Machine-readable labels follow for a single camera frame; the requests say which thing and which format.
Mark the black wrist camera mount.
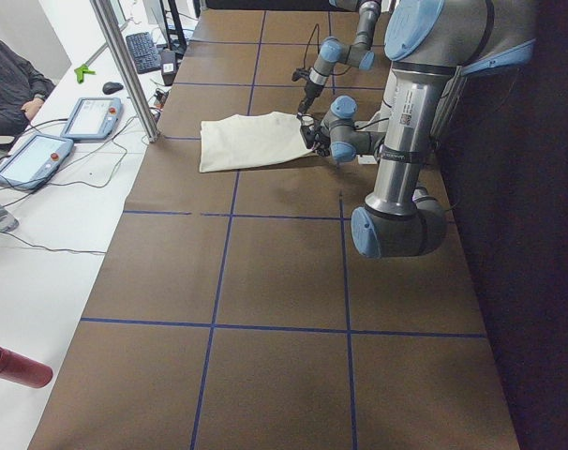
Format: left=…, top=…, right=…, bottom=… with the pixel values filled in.
left=291, top=67, right=309, bottom=83

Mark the black cable on desk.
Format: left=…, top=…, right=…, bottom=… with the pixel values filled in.
left=0, top=116, right=140, bottom=257

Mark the blue teach pendant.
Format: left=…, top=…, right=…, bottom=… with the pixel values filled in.
left=0, top=134, right=74, bottom=190
left=61, top=97, right=123, bottom=142

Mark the brown paper table cover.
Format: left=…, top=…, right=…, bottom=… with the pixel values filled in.
left=30, top=10, right=517, bottom=449

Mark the black box white label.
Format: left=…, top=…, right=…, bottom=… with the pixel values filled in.
left=160, top=49, right=178, bottom=86

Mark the cream long-sleeve cat shirt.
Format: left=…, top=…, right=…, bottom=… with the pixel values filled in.
left=199, top=112, right=311, bottom=173

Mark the far blue teach pendant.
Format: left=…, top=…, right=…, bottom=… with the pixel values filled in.
left=61, top=97, right=123, bottom=142

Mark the black keyboard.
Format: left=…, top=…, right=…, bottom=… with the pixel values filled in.
left=126, top=32, right=161, bottom=74

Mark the red cylinder bottle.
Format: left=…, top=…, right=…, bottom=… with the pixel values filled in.
left=0, top=347, right=53, bottom=388

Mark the person in black jacket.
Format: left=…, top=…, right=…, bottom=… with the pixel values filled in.
left=0, top=40, right=55, bottom=139

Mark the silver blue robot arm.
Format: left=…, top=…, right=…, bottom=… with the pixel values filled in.
left=291, top=1, right=381, bottom=117
left=294, top=1, right=537, bottom=258

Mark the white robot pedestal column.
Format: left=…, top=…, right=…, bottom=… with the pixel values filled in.
left=356, top=78, right=438, bottom=165

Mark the aluminium frame post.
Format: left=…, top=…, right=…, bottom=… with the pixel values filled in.
left=90, top=0, right=159, bottom=143

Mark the black computer mouse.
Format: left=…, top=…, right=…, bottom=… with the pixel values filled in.
left=102, top=82, right=124, bottom=95

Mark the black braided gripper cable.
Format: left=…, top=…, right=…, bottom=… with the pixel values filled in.
left=302, top=22, right=341, bottom=76

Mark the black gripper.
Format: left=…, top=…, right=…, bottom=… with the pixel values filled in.
left=296, top=78, right=324, bottom=117
left=300, top=119, right=331, bottom=157

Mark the near blue teach pendant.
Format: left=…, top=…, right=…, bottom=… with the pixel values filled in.
left=0, top=134, right=74, bottom=190

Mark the green plastic clamp tool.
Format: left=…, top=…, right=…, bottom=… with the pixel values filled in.
left=74, top=64, right=96, bottom=84

